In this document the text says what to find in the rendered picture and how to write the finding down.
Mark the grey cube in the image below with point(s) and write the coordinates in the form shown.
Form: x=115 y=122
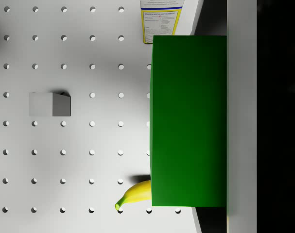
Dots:
x=48 y=104

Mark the white and yellow carton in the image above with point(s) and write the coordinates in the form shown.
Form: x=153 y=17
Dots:
x=159 y=21

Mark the banana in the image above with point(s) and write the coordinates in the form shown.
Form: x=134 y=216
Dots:
x=137 y=193

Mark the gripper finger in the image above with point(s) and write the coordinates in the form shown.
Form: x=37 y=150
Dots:
x=214 y=219
x=214 y=18

